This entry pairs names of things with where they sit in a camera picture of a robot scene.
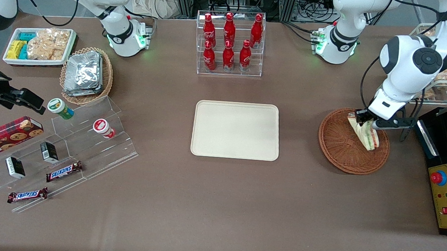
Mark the triangular sandwich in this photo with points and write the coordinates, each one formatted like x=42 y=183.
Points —
x=366 y=137

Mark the clear bag of crackers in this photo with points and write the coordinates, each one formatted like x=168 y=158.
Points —
x=48 y=44

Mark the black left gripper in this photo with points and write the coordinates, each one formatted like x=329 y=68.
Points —
x=363 y=116

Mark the red cola bottle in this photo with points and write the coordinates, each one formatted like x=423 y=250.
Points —
x=209 y=57
x=208 y=30
x=228 y=57
x=245 y=56
x=257 y=31
x=229 y=29

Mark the teal snack packet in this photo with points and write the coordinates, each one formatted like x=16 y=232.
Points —
x=27 y=36
x=23 y=52

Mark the clear acrylic stepped stand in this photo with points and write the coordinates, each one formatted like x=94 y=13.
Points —
x=99 y=152

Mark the red emergency stop button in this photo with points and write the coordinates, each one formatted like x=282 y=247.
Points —
x=438 y=178

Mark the beige plastic tray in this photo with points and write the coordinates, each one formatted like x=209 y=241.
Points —
x=235 y=130

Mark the white rectangular snack bin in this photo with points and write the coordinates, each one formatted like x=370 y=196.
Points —
x=39 y=62

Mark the red lidded cup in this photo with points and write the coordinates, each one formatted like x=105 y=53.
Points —
x=102 y=127

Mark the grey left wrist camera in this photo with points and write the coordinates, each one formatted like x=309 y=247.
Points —
x=394 y=123

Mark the round brown wicker basket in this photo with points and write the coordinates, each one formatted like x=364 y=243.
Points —
x=343 y=157

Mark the black control box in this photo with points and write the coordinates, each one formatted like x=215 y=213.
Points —
x=442 y=152

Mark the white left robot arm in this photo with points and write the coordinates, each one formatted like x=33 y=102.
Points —
x=408 y=63

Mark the red tartan cookie box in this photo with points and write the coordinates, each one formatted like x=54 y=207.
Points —
x=4 y=137

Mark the yellow snack packet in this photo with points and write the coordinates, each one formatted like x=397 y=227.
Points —
x=14 y=50

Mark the green lidded cup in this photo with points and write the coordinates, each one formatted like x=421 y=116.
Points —
x=59 y=107

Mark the snickers chocolate bar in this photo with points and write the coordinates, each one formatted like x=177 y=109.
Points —
x=64 y=171
x=28 y=195

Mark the oval wicker basket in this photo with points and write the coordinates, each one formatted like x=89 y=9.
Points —
x=108 y=74

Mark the small black box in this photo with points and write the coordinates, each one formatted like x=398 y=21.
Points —
x=49 y=152
x=15 y=167

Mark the silver foil pack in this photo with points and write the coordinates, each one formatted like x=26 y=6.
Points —
x=82 y=92
x=84 y=68

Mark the clear acrylic bottle rack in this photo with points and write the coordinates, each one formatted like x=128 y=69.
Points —
x=231 y=74

